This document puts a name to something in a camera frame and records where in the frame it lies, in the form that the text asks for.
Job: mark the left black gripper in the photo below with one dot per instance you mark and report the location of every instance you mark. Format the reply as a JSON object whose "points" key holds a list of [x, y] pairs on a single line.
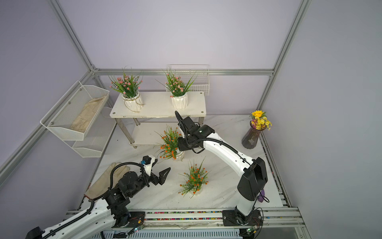
{"points": [[155, 180]]}

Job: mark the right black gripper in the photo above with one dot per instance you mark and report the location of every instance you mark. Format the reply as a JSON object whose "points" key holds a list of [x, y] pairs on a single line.
{"points": [[183, 147]]}

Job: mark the orange flower pot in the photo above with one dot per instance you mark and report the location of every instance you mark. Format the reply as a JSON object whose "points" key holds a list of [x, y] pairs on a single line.
{"points": [[195, 179], [169, 147]]}

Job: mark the pink flower pot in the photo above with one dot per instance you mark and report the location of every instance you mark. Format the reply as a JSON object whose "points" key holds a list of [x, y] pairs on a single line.
{"points": [[128, 85], [177, 88]]}

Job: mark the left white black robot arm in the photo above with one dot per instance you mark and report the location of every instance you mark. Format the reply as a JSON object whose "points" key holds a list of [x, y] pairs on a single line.
{"points": [[107, 210]]}

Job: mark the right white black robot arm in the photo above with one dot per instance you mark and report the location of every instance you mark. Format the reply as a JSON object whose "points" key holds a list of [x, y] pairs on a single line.
{"points": [[252, 172]]}

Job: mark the white two-tier rack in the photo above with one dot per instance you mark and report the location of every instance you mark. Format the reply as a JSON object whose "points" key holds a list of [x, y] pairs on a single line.
{"points": [[142, 128]]}

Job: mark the orange flower pot front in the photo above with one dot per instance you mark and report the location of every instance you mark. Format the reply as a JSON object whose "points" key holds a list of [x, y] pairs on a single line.
{"points": [[195, 179]]}

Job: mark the beige glove on table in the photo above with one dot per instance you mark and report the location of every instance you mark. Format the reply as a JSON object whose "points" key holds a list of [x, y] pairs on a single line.
{"points": [[100, 186]]}

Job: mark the purple vase yellow flowers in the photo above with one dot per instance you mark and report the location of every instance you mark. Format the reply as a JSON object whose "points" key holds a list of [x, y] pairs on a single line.
{"points": [[259, 122]]}

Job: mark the purple pink garden trowel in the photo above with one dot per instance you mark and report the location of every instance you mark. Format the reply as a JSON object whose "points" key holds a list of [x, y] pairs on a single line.
{"points": [[261, 197]]}

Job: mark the beige glove in bin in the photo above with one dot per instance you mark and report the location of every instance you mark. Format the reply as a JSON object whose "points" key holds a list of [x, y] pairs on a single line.
{"points": [[83, 120]]}

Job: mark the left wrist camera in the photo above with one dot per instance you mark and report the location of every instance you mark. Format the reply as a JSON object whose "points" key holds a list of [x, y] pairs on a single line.
{"points": [[148, 162]]}

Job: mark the white wire basket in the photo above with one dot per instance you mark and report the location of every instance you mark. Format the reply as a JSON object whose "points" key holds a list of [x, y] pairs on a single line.
{"points": [[199, 73]]}

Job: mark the lower white mesh wall bin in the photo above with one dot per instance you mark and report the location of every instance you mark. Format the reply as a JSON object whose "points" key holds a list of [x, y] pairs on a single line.
{"points": [[98, 136]]}

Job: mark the white mesh wall bin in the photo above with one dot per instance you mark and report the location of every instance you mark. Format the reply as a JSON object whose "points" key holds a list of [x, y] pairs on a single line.
{"points": [[59, 119], [98, 136]]}

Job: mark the upper white mesh wall bin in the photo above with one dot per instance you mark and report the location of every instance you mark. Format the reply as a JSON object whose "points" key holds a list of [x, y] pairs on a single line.
{"points": [[59, 119]]}

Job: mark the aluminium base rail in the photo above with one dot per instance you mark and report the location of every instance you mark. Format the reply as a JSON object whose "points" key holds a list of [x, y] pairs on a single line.
{"points": [[204, 223]]}

